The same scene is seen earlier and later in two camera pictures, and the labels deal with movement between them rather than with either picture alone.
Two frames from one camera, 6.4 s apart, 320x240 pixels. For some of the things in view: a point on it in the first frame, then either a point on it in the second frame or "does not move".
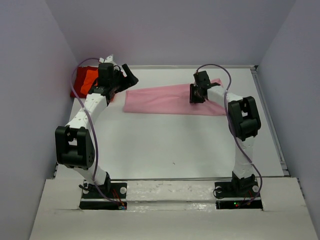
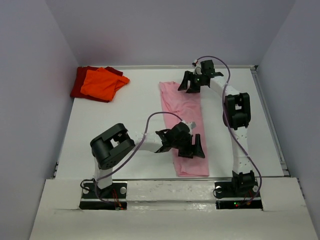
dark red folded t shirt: (78, 79) does not move
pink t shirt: (169, 100) to (182, 106)
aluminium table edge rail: (284, 168) does not move
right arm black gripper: (193, 99) to (188, 75)
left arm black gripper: (130, 79) to (196, 151)
